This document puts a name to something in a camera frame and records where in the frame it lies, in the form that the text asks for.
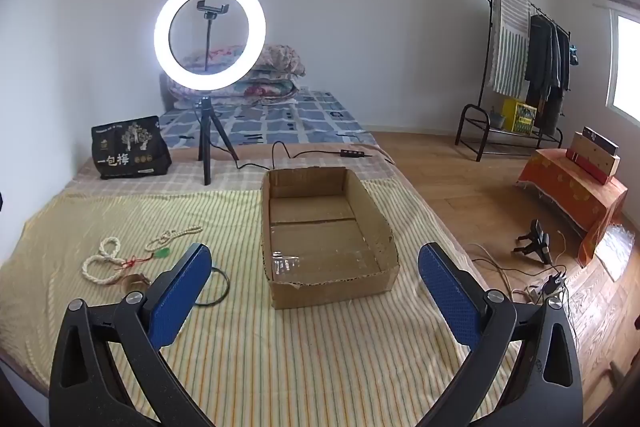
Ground tan cardboard gift box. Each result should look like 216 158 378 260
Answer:
567 132 621 185

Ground orange cloth covered table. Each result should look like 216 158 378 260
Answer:
517 148 628 268

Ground blue patterned bed sheet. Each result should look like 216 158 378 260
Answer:
159 88 378 153

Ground large white bead necklace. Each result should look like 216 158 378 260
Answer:
81 237 123 285

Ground green jade pendant red cord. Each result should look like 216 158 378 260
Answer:
120 248 173 270

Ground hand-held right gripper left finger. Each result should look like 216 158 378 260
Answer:
48 243 213 427

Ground black bangle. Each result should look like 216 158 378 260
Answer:
192 265 231 307

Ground red box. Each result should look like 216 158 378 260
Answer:
567 150 611 185

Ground small black floor tripod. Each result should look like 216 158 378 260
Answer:
512 219 553 265

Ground yellow crate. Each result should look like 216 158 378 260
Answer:
501 98 538 135

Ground stack of folded floral quilts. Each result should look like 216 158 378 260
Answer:
167 43 307 110

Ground dark hanging clothes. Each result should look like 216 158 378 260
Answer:
525 13 572 133

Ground black printed snack bag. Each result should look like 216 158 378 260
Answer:
91 116 172 180

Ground black charger plug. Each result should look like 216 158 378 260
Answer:
542 272 568 298

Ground white floor cable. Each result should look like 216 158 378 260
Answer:
467 232 571 303

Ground clear plastic sheet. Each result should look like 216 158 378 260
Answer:
595 227 636 280

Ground black metal clothes rack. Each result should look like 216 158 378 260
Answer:
455 0 573 163

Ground white ring light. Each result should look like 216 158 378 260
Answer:
153 0 267 89

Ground black tripod stand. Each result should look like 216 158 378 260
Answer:
195 96 240 186

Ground beige plaid blanket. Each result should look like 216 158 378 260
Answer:
72 144 396 198

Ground yellow striped blanket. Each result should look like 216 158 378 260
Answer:
0 180 523 427

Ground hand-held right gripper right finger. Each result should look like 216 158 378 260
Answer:
417 242 583 427

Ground black cable with inline controller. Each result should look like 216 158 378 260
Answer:
220 140 376 170

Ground window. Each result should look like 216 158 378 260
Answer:
607 10 640 125

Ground striped hanging towel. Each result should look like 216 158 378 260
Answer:
487 0 532 98

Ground curtain rail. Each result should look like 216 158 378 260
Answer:
590 0 640 20

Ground dark flat box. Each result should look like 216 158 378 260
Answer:
582 126 618 155

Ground black phone holder on pole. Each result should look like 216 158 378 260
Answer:
196 0 230 73

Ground thin pearl necklace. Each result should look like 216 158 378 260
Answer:
145 225 204 253

